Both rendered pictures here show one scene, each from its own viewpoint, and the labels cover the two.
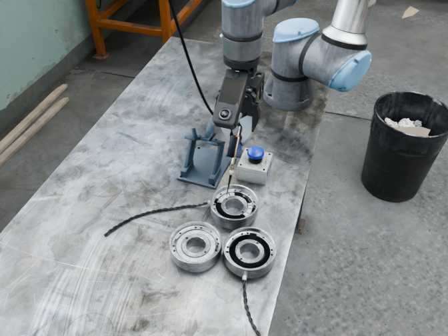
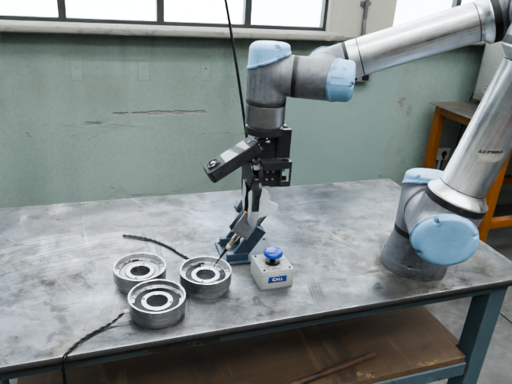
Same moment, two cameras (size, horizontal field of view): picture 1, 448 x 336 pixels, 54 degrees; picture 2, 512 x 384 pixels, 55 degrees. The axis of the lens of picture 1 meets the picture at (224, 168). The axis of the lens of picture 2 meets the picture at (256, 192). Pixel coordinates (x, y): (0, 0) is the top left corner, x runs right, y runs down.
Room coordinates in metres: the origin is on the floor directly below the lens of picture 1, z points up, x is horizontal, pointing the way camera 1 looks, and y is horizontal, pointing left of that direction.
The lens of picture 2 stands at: (0.20, -0.74, 1.39)
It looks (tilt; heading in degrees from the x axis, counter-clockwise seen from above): 24 degrees down; 52
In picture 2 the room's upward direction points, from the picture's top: 4 degrees clockwise
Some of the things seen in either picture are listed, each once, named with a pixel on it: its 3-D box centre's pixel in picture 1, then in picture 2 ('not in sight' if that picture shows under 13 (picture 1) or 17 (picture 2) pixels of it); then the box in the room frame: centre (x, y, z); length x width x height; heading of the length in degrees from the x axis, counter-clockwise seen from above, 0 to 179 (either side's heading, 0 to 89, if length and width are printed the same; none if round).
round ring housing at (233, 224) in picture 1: (234, 207); (205, 277); (0.64, -0.02, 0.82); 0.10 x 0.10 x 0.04
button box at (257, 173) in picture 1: (255, 164); (273, 270); (0.78, -0.08, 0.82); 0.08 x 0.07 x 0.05; 162
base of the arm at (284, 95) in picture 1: (289, 81); (417, 244); (1.11, -0.19, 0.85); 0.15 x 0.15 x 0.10
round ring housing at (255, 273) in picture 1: (249, 253); (157, 304); (0.52, -0.05, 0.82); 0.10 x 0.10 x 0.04
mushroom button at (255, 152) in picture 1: (255, 158); (272, 259); (0.78, -0.07, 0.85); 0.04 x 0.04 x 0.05
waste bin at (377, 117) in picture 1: (401, 149); not in sight; (1.54, -0.82, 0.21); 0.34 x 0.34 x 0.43
